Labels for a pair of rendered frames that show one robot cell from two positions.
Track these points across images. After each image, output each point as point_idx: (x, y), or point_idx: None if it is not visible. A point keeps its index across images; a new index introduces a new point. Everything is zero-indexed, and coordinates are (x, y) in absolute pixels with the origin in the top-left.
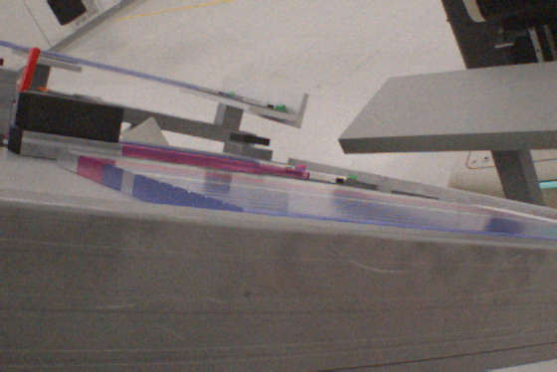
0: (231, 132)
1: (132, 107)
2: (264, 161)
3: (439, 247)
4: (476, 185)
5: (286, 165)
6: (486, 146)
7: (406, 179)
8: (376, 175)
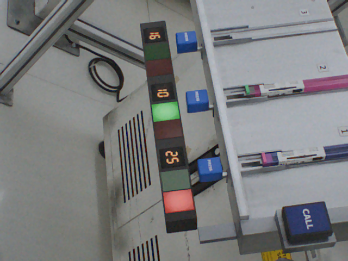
0: (332, 229)
1: None
2: (314, 154)
3: None
4: None
5: (286, 151)
6: None
7: (213, 55)
8: (221, 85)
